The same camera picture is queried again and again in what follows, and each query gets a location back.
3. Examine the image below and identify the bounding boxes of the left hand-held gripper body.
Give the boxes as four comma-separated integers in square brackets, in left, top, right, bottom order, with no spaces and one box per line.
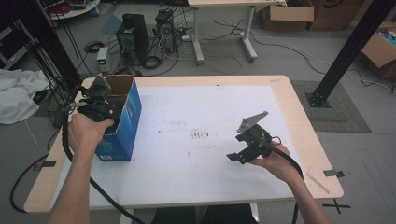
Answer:
[76,73,122,124]

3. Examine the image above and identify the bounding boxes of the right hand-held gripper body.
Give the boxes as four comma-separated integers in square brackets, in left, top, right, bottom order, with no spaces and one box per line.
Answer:
[235,110,275,159]

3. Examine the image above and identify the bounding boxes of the person's right hand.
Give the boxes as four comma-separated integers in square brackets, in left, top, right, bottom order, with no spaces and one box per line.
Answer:
[248,143,304,185]

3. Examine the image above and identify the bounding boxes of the person's left hand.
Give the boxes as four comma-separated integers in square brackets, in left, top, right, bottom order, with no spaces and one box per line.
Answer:
[66,111,115,157]

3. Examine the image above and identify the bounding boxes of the white power supply unit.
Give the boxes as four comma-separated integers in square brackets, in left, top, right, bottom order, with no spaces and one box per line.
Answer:
[95,46,109,73]

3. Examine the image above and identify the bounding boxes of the white table leg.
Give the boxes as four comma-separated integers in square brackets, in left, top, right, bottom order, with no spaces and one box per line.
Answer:
[119,208,135,224]
[249,203,261,222]

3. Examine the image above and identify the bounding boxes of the white paper sheet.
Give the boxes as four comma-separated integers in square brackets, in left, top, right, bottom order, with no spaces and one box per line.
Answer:
[49,84,310,210]

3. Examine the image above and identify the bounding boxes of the thin wooden stick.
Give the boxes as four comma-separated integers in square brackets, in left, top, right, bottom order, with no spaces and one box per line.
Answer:
[305,172,331,195]

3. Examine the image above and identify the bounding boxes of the black tape strip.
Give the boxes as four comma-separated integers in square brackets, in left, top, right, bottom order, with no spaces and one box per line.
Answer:
[32,160,58,172]
[323,169,346,179]

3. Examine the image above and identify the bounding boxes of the large black computer tower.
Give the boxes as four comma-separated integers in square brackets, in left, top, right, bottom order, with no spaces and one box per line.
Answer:
[115,12,150,66]

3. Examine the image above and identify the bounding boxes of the white cloth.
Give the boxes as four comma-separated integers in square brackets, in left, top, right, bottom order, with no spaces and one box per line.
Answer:
[0,68,50,125]

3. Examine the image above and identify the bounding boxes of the black tape cross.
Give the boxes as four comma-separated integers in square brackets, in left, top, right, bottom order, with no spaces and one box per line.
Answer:
[321,199,352,216]

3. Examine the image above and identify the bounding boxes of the round white table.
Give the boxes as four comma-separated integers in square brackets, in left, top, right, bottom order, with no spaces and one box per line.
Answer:
[39,0,102,21]

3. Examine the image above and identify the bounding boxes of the small open computer tower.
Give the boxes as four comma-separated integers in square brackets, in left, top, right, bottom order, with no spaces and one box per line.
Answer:
[154,8,177,54]

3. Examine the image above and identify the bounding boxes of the white-legged wooden desk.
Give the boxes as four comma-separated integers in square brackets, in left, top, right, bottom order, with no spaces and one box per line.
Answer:
[187,0,288,64]

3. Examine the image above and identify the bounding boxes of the open cardboard box with flaps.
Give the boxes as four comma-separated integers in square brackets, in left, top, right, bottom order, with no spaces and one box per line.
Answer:
[261,0,316,32]

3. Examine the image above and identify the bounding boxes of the tall brown cardboard box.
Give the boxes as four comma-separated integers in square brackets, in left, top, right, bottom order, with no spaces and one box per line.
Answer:
[306,0,366,32]

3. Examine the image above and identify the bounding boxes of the cardboard box with blue contents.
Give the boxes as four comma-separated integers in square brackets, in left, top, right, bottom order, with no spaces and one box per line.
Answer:
[360,21,396,80]

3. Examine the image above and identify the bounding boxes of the silver cable plug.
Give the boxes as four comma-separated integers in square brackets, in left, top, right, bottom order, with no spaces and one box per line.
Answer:
[64,101,89,111]

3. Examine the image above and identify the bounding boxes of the black corrugated right gripper cable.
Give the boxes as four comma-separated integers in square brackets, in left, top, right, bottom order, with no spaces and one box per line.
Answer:
[270,136,305,224]

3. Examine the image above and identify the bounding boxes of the small coiled black cable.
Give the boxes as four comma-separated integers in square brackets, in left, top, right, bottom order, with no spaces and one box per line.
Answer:
[84,40,106,53]

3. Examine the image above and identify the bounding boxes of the large coiled black cable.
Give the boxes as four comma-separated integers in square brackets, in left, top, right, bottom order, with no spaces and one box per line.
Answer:
[142,55,163,70]

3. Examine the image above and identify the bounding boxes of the black frame post with cables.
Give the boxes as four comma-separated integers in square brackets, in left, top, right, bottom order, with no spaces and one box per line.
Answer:
[6,0,82,94]

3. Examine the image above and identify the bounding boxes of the thin black floor cable loop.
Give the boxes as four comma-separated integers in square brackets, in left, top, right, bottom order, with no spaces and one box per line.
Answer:
[9,130,62,215]

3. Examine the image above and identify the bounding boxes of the black frame post with base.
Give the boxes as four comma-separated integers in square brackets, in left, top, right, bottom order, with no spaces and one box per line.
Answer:
[305,0,396,108]

